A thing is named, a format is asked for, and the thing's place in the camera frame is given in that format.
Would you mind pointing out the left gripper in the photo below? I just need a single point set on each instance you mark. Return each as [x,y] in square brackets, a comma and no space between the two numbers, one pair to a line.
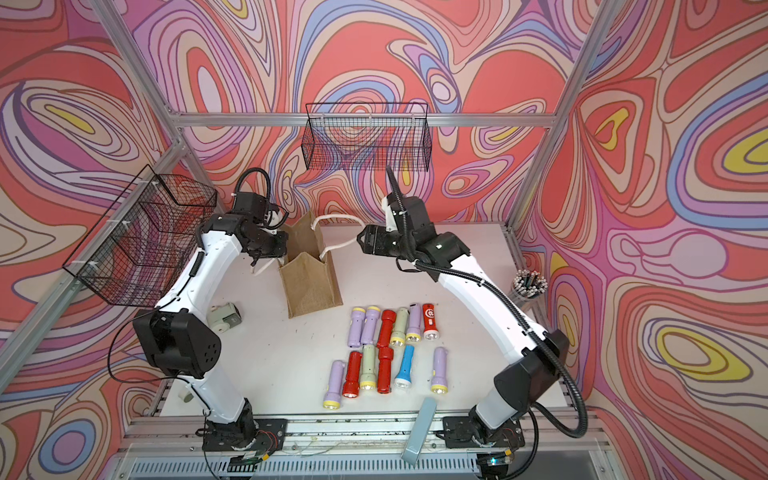
[281,247]

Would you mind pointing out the small green white device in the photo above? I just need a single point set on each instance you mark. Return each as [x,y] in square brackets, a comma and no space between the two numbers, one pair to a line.
[222,318]

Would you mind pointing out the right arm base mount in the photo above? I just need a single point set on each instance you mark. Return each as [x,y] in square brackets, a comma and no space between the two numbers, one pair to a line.
[468,431]

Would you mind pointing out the cup of pens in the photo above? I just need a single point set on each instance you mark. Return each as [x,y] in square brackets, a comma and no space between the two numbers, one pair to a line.
[527,286]

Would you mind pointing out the left wire basket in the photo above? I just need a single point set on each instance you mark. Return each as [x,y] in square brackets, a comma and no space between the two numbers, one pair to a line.
[140,245]

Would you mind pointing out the red flashlight bottom middle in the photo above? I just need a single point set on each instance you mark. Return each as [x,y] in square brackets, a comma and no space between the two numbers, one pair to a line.
[385,358]

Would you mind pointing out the red flashlight bottom left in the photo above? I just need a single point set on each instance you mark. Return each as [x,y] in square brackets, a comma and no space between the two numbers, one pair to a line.
[351,385]

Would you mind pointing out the grey blue bar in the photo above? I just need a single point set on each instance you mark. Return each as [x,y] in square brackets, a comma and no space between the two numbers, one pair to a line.
[419,431]

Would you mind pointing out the green flashlight bottom row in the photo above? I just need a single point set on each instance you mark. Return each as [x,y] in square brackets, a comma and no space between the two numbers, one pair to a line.
[368,379]

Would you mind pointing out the green flashlight top row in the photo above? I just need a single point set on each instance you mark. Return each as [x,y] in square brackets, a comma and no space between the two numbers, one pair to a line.
[398,334]

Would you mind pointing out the red white flashlight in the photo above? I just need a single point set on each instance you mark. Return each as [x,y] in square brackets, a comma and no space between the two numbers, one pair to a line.
[430,329]

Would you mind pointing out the wire basket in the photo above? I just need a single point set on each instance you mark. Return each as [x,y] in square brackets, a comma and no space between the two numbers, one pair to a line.
[140,245]
[361,136]

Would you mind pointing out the back wire basket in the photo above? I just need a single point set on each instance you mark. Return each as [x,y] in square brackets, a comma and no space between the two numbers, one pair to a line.
[361,136]

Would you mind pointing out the red flashlight top row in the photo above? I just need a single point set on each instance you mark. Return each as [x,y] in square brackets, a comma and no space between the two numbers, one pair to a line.
[388,318]

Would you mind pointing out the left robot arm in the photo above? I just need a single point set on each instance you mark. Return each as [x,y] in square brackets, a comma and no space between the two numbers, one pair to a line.
[176,336]

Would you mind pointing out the blue flashlight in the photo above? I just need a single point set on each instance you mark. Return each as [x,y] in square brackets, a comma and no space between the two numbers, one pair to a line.
[403,377]

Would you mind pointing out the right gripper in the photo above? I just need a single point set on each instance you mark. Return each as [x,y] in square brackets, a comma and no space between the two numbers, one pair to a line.
[374,236]

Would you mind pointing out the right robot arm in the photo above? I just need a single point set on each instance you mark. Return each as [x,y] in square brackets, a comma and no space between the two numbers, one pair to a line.
[535,356]

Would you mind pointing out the green flashlight row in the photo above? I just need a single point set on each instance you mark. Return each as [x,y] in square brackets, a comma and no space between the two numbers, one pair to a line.
[368,379]
[398,334]

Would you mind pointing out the purple flashlight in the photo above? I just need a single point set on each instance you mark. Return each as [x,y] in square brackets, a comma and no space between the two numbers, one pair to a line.
[357,320]
[414,325]
[372,316]
[333,395]
[439,381]

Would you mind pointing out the burlap tote bag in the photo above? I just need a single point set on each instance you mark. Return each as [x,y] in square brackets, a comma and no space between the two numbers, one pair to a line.
[307,270]

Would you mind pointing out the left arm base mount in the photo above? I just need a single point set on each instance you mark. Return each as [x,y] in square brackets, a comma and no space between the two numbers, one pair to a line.
[265,435]

